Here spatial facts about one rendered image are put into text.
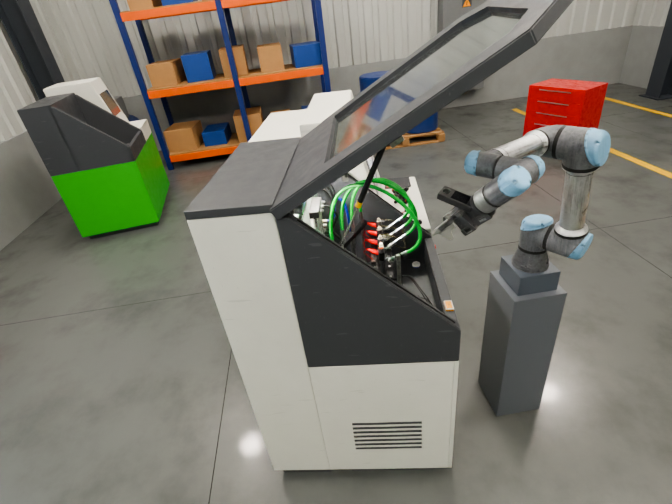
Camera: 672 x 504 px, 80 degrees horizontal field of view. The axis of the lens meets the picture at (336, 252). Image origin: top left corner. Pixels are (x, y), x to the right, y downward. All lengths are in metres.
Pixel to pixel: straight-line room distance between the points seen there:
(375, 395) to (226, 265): 0.82
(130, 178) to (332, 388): 3.79
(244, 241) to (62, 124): 3.82
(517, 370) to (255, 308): 1.37
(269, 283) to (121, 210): 3.89
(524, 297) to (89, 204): 4.47
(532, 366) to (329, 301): 1.23
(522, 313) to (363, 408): 0.82
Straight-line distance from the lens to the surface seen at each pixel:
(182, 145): 7.13
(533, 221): 1.86
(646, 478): 2.52
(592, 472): 2.45
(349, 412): 1.84
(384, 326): 1.47
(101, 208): 5.18
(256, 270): 1.36
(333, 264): 1.30
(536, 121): 5.85
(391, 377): 1.67
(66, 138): 4.99
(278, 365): 1.65
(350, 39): 7.98
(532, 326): 2.07
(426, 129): 6.54
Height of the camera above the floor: 1.99
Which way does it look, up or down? 32 degrees down
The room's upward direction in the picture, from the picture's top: 8 degrees counter-clockwise
